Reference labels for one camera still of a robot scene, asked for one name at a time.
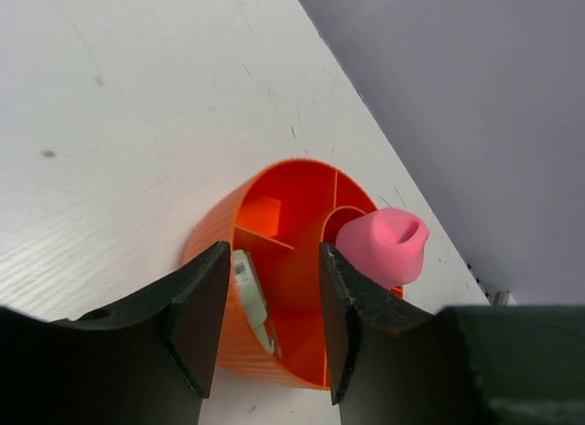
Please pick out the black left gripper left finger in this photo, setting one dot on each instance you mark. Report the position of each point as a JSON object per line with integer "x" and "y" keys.
{"x": 158, "y": 342}

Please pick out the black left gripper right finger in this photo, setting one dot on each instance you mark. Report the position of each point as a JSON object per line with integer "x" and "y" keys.
{"x": 349, "y": 298}

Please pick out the pink glue bottle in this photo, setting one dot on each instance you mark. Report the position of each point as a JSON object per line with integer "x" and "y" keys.
{"x": 386, "y": 245}

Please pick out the orange round stationery organizer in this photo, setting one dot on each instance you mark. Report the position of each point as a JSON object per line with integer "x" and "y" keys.
{"x": 280, "y": 217}

